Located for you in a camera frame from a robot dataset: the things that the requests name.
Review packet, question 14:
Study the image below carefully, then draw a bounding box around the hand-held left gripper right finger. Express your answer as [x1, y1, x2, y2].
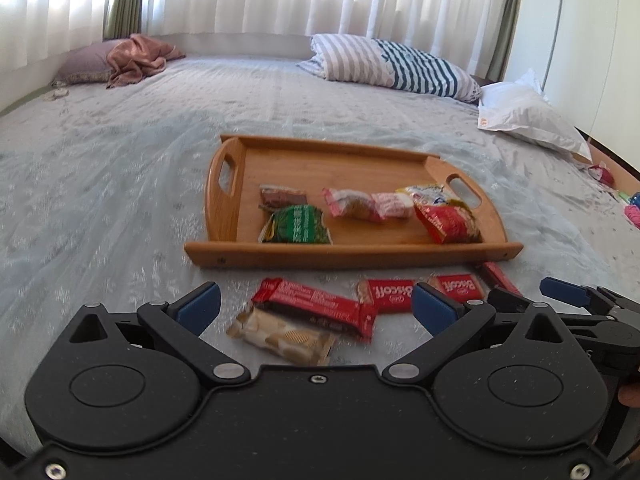
[382, 282, 576, 388]

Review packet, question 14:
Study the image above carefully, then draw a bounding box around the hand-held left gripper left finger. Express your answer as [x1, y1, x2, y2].
[66, 281, 252, 388]

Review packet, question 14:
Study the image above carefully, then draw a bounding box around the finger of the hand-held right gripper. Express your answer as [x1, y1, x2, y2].
[487, 286, 628, 336]
[540, 276, 640, 323]

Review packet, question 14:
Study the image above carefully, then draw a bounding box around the thin dark red bar packet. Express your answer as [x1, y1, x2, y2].
[481, 261, 523, 297]

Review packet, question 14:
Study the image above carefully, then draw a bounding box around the red biscuit packet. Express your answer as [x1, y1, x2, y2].
[357, 279, 418, 315]
[427, 273, 483, 306]

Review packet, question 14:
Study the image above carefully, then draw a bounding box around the beige cracker packet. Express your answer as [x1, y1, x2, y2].
[227, 306, 337, 366]

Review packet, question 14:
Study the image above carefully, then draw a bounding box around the red nut packet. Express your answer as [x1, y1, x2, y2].
[414, 201, 482, 245]

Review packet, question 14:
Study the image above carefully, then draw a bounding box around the small pink white packet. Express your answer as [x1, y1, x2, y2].
[372, 191, 416, 221]

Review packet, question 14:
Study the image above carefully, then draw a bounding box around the long dark red wafer packet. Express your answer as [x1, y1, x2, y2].
[251, 277, 378, 343]

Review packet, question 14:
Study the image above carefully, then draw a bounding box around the yellow cartoon snack packet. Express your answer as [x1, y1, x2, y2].
[396, 183, 473, 211]

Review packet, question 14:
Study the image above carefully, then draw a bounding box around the green pea snack packet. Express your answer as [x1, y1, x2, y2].
[258, 204, 333, 246]

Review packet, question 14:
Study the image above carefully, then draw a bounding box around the pink cake packet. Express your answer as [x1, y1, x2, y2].
[322, 187, 383, 223]

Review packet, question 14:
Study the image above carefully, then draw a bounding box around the brown peanut packet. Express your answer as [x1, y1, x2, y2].
[259, 185, 308, 208]

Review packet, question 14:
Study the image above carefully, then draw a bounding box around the wooden tray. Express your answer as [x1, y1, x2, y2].
[184, 133, 523, 271]

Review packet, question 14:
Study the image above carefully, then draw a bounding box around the small red white packet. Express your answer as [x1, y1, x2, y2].
[587, 161, 615, 184]

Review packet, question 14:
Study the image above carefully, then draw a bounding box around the light blue snowflake bedspread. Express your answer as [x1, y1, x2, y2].
[0, 55, 640, 456]

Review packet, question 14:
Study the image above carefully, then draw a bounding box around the white pillow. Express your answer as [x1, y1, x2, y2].
[477, 70, 593, 163]

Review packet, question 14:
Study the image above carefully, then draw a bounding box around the blue striped pillow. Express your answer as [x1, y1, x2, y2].
[296, 34, 483, 103]

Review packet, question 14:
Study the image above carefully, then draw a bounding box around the pink crumpled cloth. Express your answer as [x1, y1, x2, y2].
[106, 34, 186, 90]

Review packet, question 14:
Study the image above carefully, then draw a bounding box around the purple pillow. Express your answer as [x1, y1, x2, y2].
[52, 40, 126, 86]

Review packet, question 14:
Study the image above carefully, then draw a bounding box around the green curtain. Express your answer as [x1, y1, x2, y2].
[487, 0, 526, 81]
[102, 0, 151, 41]

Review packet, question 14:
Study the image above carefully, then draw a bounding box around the wooden bed frame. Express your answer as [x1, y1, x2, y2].
[575, 127, 640, 183]

